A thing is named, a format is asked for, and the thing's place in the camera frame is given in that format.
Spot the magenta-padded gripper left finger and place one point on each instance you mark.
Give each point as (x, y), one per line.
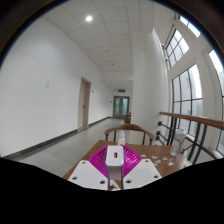
(88, 175)

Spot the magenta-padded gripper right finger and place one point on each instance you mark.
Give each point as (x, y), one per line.
(143, 173)

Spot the white charger block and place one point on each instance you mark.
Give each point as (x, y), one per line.
(115, 158)

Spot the small colourful sticker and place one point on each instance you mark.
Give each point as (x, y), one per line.
(154, 157)
(143, 155)
(165, 158)

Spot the brown wooden armchair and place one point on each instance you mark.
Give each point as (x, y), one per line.
(130, 126)

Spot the glazed double door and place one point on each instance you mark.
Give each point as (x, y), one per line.
(121, 107)

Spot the beige side door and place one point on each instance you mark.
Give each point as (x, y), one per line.
(83, 105)

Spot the wood-topped black railing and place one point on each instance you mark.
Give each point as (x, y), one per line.
(196, 120)

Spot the green exit sign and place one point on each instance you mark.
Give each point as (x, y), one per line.
(121, 90)

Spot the tall gridded window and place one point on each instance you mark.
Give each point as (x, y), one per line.
(186, 90)

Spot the wide bright window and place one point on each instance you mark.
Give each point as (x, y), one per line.
(218, 73)

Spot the small slanted window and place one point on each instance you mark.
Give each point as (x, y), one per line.
(176, 46)

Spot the round ceiling light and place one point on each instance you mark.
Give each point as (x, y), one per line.
(89, 18)

